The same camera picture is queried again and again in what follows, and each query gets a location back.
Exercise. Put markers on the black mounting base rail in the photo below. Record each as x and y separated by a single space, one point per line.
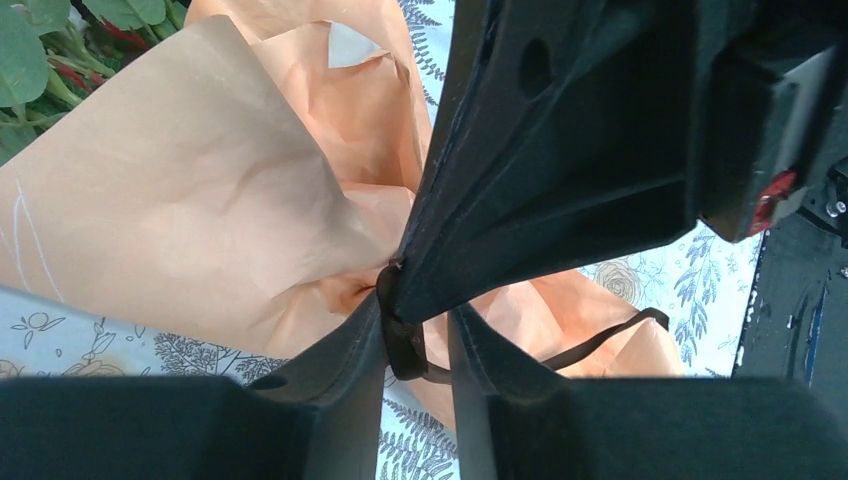
801 275

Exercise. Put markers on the dark brown ribbon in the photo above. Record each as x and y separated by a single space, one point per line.
405 345

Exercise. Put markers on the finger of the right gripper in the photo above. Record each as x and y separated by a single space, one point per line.
563 138

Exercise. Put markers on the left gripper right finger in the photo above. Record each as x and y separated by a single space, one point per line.
517 419

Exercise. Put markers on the floral patterned table mat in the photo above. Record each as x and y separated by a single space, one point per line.
66 344

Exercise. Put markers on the peach wrapping paper sheet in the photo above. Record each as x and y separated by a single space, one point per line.
199 199

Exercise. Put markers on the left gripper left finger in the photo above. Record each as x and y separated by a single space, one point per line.
316 417

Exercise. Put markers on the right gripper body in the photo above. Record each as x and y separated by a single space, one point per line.
777 114

